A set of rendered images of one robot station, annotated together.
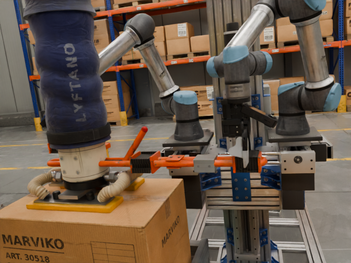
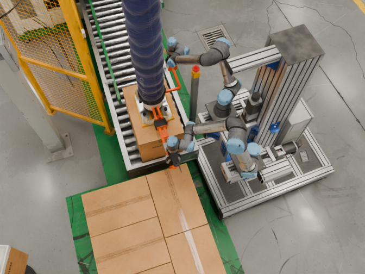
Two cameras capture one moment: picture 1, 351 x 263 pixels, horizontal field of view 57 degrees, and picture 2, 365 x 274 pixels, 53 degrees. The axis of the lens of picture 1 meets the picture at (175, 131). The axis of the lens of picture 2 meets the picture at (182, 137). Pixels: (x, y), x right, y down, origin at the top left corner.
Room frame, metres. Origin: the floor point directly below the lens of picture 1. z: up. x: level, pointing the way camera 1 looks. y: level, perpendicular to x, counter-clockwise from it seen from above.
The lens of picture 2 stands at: (0.36, -1.13, 3.70)
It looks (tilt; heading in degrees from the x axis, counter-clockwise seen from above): 63 degrees down; 52
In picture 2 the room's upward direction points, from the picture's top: 1 degrees clockwise
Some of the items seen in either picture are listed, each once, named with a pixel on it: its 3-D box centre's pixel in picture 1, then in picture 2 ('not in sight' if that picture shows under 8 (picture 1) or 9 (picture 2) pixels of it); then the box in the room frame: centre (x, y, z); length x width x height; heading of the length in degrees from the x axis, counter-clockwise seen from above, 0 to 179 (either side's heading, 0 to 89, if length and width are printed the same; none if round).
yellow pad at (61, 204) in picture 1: (73, 198); (142, 108); (1.08, 0.38, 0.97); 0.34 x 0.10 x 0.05; 71
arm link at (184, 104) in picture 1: (185, 104); (224, 99); (1.61, -0.06, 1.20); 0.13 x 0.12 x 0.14; 22
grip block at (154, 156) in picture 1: (145, 162); (160, 124); (1.09, 0.11, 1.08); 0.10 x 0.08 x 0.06; 161
